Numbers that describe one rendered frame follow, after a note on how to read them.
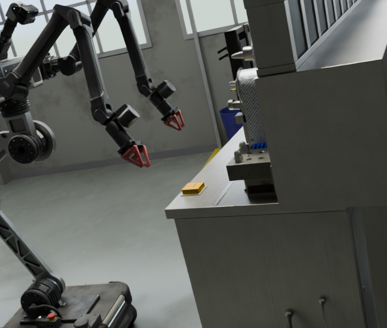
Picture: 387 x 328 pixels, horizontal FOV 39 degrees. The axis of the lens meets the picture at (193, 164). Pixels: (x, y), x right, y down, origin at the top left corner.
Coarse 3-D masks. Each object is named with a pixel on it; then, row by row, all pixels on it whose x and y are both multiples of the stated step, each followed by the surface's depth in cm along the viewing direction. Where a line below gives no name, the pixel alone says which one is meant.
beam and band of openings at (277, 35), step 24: (264, 0) 106; (288, 0) 110; (312, 0) 132; (336, 0) 168; (360, 0) 222; (264, 24) 108; (288, 24) 107; (312, 24) 131; (336, 24) 160; (264, 48) 110; (288, 48) 108; (312, 48) 125; (264, 72) 112
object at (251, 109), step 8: (248, 104) 204; (256, 104) 203; (248, 112) 205; (256, 112) 204; (248, 120) 206; (256, 120) 205; (248, 128) 207; (256, 128) 206; (256, 136) 207; (264, 136) 206
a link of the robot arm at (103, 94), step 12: (72, 12) 201; (72, 24) 201; (84, 24) 203; (84, 36) 203; (84, 48) 203; (84, 60) 203; (96, 60) 204; (84, 72) 203; (96, 72) 201; (96, 84) 201; (96, 96) 200; (96, 108) 199; (108, 108) 204; (96, 120) 199
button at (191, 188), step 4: (188, 184) 216; (192, 184) 215; (196, 184) 214; (200, 184) 213; (204, 184) 216; (184, 188) 213; (188, 188) 212; (192, 188) 211; (196, 188) 210; (200, 188) 212; (184, 192) 212; (188, 192) 212; (192, 192) 211; (196, 192) 210
